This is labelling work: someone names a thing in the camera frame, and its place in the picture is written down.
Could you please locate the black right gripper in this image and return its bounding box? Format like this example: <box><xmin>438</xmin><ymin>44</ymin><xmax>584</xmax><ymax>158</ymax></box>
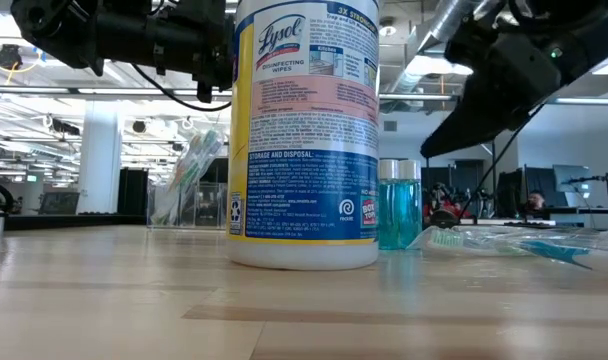
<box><xmin>421</xmin><ymin>0</ymin><xmax>593</xmax><ymax>159</ymax></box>

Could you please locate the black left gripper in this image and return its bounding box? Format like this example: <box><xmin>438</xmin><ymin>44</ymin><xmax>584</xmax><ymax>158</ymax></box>
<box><xmin>191</xmin><ymin>0</ymin><xmax>235</xmax><ymax>104</ymax></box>

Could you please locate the orange white toothbrush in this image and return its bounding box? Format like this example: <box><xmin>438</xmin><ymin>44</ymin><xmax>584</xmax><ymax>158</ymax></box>
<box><xmin>153</xmin><ymin>149</ymin><xmax>200</xmax><ymax>224</ymax></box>

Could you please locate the blue white toothbrush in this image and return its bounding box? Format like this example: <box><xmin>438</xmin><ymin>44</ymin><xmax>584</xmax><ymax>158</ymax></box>
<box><xmin>407</xmin><ymin>225</ymin><xmax>608</xmax><ymax>274</ymax></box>

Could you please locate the black monitor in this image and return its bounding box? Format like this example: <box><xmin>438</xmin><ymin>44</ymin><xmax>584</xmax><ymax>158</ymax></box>
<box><xmin>496</xmin><ymin>167</ymin><xmax>556</xmax><ymax>216</ymax></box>

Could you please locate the white monitor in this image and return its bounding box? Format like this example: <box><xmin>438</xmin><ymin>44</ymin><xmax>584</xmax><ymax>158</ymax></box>
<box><xmin>552</xmin><ymin>164</ymin><xmax>594</xmax><ymax>209</ymax></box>

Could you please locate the white Lysol wipes canister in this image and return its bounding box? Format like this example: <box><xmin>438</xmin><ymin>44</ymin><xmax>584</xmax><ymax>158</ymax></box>
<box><xmin>226</xmin><ymin>0</ymin><xmax>381</xmax><ymax>272</ymax></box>

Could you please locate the clear acrylic organizer box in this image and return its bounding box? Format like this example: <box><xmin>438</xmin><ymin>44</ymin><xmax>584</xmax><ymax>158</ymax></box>
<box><xmin>146</xmin><ymin>180</ymin><xmax>229</xmax><ymax>229</ymax></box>

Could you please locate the white round pillar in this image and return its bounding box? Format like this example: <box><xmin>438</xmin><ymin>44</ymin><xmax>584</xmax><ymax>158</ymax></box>
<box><xmin>77</xmin><ymin>112</ymin><xmax>124</xmax><ymax>215</ymax></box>

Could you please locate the black room divider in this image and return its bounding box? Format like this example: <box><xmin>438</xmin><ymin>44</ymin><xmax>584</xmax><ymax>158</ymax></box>
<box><xmin>116</xmin><ymin>167</ymin><xmax>150</xmax><ymax>216</ymax></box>

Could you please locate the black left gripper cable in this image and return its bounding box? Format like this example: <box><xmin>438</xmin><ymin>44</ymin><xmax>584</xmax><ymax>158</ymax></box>
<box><xmin>130</xmin><ymin>62</ymin><xmax>234</xmax><ymax>113</ymax></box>

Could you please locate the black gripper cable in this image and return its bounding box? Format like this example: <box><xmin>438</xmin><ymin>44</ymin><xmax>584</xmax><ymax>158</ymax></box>
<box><xmin>130</xmin><ymin>62</ymin><xmax>234</xmax><ymax>113</ymax></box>
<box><xmin>427</xmin><ymin>102</ymin><xmax>548</xmax><ymax>230</ymax></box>

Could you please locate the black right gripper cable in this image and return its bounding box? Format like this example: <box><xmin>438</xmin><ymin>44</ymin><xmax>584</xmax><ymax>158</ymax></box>
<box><xmin>427</xmin><ymin>102</ymin><xmax>548</xmax><ymax>230</ymax></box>

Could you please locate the silver ventilation duct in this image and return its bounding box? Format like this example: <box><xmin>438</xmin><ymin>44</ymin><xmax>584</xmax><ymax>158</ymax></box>
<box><xmin>383</xmin><ymin>0</ymin><xmax>485</xmax><ymax>96</ymax></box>

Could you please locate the large black wall screen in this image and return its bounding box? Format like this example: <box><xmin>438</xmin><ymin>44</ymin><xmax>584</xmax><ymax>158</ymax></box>
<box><xmin>203</xmin><ymin>157</ymin><xmax>229</xmax><ymax>185</ymax></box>

